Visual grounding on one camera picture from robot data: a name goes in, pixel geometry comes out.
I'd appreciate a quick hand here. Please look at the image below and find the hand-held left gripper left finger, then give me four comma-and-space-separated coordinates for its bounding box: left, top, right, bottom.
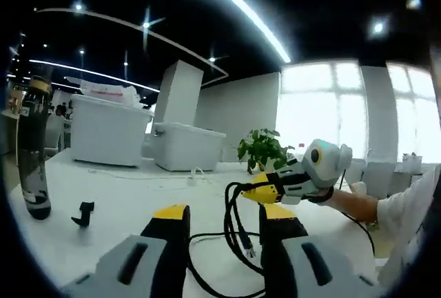
61, 203, 191, 298

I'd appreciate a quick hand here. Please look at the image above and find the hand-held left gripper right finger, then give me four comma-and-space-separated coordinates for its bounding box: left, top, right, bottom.
258, 203, 383, 298

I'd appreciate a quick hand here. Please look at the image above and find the black data cable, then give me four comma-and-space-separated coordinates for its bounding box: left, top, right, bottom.
187, 181, 276, 298

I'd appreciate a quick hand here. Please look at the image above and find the small black clip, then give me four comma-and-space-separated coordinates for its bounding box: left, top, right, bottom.
71, 201, 96, 228

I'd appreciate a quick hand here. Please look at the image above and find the white desktop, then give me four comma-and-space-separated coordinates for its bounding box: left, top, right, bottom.
6, 149, 390, 298

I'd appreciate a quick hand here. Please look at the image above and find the person's right hand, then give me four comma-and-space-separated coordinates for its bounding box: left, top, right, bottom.
307, 186, 345, 206

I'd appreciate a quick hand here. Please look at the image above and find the white plant pot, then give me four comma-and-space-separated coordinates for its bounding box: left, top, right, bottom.
263, 156, 289, 172

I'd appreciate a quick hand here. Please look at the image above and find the white office chair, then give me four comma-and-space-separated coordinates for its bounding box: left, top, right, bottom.
363, 159, 397, 199
344, 158, 366, 185

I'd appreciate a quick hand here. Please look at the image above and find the green potted plant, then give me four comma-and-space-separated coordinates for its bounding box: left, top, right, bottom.
237, 128, 296, 175

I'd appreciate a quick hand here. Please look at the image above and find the lidded white storage box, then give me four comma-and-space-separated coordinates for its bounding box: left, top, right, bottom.
153, 121, 227, 172

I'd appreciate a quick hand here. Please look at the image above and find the person's arm white sleeve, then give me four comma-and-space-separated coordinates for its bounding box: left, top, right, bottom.
377, 165, 441, 288

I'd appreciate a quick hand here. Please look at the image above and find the open white storage box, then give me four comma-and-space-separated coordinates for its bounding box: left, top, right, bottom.
70, 93, 154, 168

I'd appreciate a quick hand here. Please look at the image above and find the dark water bottle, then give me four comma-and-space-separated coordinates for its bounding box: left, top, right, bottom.
17, 75, 52, 221

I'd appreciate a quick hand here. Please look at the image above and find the pile of plastic bags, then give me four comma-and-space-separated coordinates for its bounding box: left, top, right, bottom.
67, 76, 142, 108

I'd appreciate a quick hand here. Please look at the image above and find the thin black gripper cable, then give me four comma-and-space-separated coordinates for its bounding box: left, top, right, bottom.
339, 170, 376, 256

